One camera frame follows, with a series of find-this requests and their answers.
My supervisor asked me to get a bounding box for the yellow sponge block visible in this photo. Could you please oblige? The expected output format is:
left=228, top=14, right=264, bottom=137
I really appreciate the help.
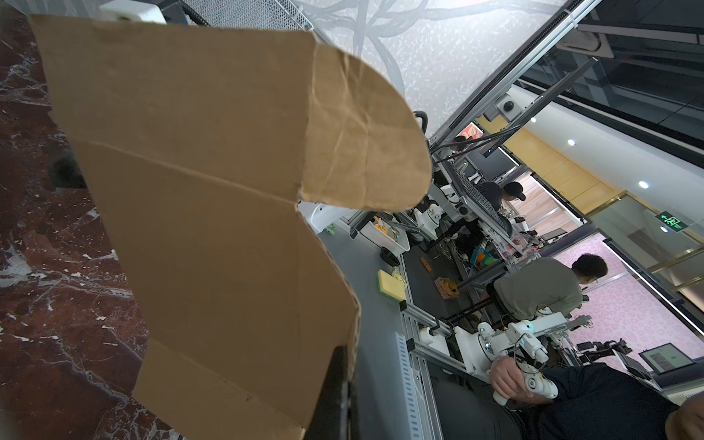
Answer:
left=377, top=269, right=406, bottom=302

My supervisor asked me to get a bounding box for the laptop computer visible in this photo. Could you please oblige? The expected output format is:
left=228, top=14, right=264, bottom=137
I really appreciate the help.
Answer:
left=638, top=343, right=696, bottom=374

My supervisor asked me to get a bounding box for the brown cardboard box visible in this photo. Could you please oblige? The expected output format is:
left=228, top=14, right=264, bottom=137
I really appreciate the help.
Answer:
left=30, top=15, right=432, bottom=439

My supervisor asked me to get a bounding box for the person in black cap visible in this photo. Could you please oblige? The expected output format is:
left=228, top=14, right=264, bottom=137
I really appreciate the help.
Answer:
left=455, top=181, right=526, bottom=257

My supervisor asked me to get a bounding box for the green exit sign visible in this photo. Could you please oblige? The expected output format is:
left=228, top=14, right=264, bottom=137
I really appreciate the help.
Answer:
left=656, top=211, right=689, bottom=233

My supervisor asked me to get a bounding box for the person in grey shirt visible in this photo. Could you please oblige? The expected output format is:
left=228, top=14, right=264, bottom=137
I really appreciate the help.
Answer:
left=480, top=254, right=608, bottom=321

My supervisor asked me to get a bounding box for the white wire mesh basket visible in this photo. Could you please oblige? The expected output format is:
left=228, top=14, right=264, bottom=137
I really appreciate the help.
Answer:
left=181, top=0, right=314, bottom=31

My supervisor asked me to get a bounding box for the operator bare hand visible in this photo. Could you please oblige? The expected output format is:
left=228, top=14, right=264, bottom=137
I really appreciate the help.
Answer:
left=489, top=357, right=553, bottom=405

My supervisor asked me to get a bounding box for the operator in black shirt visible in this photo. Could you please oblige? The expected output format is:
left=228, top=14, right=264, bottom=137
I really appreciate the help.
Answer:
left=428, top=362, right=704, bottom=440

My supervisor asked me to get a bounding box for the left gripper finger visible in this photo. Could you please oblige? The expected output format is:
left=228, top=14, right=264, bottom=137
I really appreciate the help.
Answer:
left=304, top=346, right=349, bottom=440

